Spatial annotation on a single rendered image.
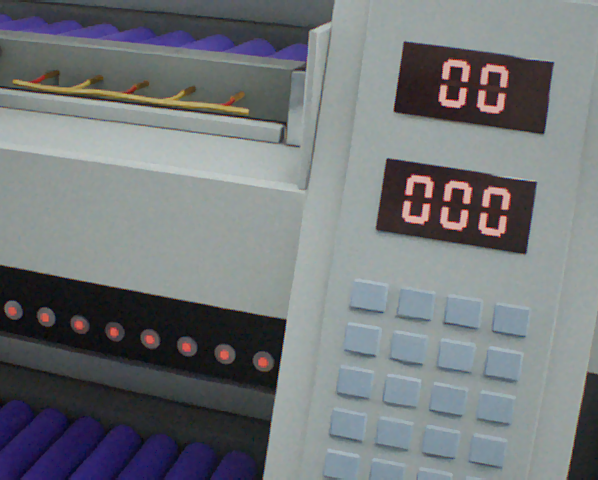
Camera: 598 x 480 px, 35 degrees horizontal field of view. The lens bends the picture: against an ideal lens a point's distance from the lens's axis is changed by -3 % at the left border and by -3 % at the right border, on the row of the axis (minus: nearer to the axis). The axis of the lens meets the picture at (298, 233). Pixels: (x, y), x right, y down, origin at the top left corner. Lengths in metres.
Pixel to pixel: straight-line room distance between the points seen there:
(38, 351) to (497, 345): 0.30
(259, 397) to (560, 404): 0.22
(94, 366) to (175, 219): 0.21
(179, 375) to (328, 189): 0.22
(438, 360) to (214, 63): 0.16
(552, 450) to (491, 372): 0.03
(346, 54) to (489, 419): 0.12
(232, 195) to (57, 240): 0.07
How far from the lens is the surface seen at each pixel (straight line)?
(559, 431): 0.30
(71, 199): 0.33
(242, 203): 0.31
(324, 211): 0.30
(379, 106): 0.29
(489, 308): 0.29
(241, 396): 0.49
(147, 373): 0.51
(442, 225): 0.29
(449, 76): 0.29
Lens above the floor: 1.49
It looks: 3 degrees down
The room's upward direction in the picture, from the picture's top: 9 degrees clockwise
